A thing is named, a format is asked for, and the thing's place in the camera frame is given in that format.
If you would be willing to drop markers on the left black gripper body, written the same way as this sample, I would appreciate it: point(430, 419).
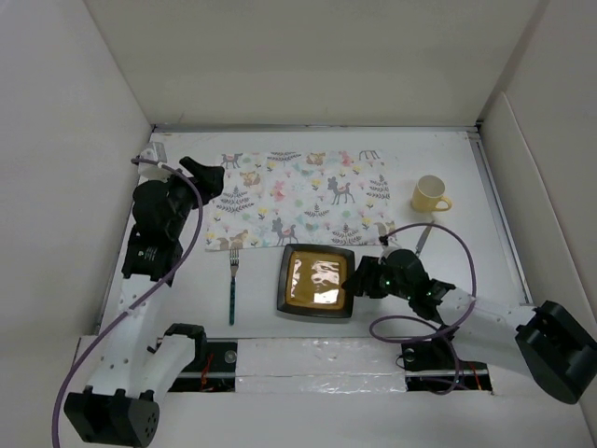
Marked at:
point(185, 199)

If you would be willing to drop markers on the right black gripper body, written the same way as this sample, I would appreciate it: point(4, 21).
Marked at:
point(381, 282)

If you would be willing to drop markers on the square black yellow plate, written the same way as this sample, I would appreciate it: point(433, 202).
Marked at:
point(310, 281)

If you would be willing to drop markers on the yellow ceramic mug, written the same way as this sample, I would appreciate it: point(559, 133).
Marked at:
point(429, 195)

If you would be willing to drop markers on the animal print cloth placemat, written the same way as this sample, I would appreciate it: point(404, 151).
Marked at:
point(320, 198)

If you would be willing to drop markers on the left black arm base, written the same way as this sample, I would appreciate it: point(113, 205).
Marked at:
point(216, 373)

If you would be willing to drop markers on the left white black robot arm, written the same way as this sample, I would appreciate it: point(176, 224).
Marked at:
point(112, 393)

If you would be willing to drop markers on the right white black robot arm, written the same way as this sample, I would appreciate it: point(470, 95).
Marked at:
point(545, 343)

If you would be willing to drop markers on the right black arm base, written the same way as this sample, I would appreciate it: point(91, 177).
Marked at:
point(430, 367)

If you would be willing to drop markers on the knife with blue handle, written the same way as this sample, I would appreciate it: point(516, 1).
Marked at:
point(422, 240)

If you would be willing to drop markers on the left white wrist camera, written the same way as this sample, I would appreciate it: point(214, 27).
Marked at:
point(154, 151)

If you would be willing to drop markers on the fork with teal handle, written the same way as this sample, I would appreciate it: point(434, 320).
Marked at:
point(234, 262)

